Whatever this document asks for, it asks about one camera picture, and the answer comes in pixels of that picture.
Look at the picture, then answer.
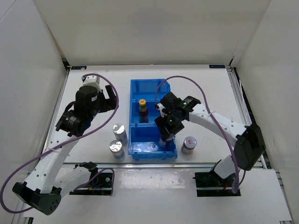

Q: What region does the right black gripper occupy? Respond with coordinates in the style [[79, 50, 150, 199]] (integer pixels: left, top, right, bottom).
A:
[[155, 111, 185, 141]]

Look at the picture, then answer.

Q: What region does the sauce bottle yellow cap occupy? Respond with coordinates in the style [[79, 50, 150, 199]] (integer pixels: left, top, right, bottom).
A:
[[139, 99, 149, 123]]

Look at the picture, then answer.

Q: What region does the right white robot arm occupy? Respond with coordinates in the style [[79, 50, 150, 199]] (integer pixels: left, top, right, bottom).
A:
[[155, 92, 265, 187]]

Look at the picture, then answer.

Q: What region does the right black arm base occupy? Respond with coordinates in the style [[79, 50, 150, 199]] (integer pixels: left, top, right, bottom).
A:
[[193, 172, 241, 197]]

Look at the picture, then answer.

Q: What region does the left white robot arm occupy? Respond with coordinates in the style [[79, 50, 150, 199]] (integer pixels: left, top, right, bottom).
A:
[[12, 84, 119, 215]]

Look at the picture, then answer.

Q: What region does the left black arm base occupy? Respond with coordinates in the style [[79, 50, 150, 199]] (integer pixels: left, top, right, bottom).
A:
[[69, 168, 115, 196]]

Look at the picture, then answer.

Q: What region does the blue plastic divided bin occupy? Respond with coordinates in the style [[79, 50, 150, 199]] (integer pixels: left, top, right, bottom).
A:
[[128, 79, 178, 161]]

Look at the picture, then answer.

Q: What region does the silver can rear left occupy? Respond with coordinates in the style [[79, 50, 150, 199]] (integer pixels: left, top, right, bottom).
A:
[[113, 123, 128, 145]]

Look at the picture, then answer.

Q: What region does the silver can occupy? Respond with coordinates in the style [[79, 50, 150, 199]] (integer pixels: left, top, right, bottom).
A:
[[113, 123, 128, 145], [109, 140, 125, 161]]

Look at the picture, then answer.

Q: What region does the silver can front left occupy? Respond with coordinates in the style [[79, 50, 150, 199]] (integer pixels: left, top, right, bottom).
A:
[[109, 140, 125, 161]]

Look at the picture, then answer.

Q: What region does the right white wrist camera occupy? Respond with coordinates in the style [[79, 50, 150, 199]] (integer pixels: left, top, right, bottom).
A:
[[155, 103, 167, 118]]

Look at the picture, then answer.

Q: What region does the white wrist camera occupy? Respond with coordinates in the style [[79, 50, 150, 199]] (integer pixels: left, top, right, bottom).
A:
[[81, 75, 101, 91], [155, 103, 167, 118]]

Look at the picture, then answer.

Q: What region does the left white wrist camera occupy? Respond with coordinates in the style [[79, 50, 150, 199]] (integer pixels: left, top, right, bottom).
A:
[[81, 75, 101, 91]]

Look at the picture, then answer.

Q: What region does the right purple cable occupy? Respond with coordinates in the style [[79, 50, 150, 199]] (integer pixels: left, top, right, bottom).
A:
[[154, 75, 246, 194]]

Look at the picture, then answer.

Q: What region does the purple cable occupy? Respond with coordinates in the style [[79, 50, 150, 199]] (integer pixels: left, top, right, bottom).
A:
[[0, 73, 120, 214], [154, 75, 246, 194]]

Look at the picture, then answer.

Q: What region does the aluminium table frame rail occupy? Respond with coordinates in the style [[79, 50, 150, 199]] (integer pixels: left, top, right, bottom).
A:
[[228, 66, 268, 168]]

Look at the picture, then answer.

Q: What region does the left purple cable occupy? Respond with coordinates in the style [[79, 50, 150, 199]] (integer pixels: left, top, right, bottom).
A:
[[0, 73, 120, 214]]

